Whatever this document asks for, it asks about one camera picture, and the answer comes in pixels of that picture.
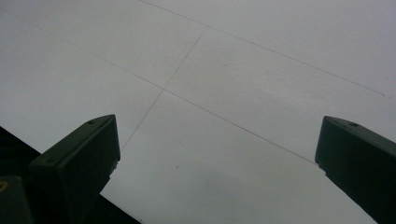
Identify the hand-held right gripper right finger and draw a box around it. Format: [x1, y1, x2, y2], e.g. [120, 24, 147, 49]
[314, 115, 396, 224]

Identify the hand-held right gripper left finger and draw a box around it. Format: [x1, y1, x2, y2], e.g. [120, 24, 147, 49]
[29, 113, 121, 224]

